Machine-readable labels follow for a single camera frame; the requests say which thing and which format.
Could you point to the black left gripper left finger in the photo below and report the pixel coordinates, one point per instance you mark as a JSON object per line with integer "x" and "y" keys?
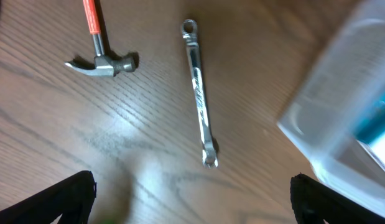
{"x": 69, "y": 201}

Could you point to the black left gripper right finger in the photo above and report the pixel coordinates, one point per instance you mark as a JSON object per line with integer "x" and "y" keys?
{"x": 314, "y": 203}

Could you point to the blue white bit set box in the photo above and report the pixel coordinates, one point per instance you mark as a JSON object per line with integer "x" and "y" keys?
{"x": 371, "y": 132}

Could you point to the silver double ring wrench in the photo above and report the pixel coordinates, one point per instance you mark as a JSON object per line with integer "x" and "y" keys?
{"x": 190, "y": 36}

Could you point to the claw hammer black orange handle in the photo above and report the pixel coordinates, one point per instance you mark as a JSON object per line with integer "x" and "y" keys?
{"x": 104, "y": 66}

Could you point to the clear plastic container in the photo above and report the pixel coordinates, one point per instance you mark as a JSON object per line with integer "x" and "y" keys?
{"x": 322, "y": 118}

